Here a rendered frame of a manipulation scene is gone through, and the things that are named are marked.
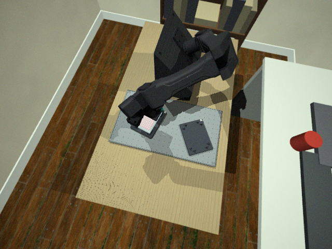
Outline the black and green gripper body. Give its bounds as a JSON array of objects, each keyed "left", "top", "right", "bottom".
[{"left": 144, "top": 108, "right": 161, "bottom": 121}]

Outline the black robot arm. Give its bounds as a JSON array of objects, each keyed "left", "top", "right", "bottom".
[{"left": 118, "top": 27, "right": 239, "bottom": 128}]

